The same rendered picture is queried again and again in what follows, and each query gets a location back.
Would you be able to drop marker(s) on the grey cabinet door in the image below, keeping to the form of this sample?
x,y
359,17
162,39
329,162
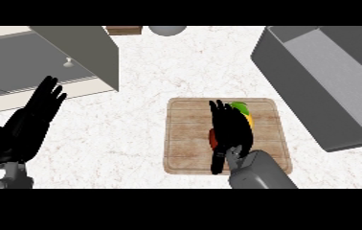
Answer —
x,y
88,55

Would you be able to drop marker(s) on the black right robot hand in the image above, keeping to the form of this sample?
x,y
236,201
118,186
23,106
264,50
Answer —
x,y
229,128

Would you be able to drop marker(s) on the brown wooden block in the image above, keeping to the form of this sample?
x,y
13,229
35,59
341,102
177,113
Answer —
x,y
122,30

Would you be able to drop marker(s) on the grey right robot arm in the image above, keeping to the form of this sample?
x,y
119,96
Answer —
x,y
258,173

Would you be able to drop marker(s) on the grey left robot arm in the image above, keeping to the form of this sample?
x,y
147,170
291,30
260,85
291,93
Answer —
x,y
16,176

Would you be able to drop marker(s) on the grey round bowl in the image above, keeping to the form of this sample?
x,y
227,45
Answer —
x,y
167,30

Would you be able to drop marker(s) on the grey open box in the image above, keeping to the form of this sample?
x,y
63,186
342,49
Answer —
x,y
306,80

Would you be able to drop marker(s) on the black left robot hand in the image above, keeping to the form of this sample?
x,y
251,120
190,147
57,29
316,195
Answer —
x,y
28,128

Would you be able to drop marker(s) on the multicoloured bell pepper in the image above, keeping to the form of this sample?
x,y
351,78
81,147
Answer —
x,y
239,106

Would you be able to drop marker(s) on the wooden cutting board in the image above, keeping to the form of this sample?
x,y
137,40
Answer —
x,y
187,138

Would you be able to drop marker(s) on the cream open cabinet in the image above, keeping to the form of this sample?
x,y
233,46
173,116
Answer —
x,y
32,55

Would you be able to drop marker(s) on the pale round knob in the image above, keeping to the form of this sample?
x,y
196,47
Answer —
x,y
68,63

